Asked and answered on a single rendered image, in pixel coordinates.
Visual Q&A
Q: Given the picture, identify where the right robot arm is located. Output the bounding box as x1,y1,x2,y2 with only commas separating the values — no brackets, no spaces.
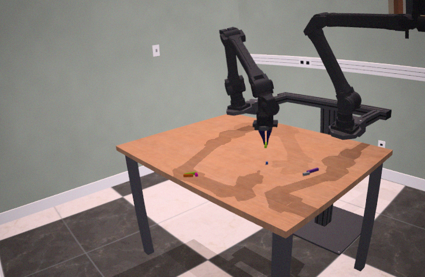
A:
219,27,279,131

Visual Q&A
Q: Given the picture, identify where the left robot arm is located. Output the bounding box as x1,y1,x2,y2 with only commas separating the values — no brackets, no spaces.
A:
303,0,425,134

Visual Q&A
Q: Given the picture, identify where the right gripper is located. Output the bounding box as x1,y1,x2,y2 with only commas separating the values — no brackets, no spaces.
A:
253,120,278,145

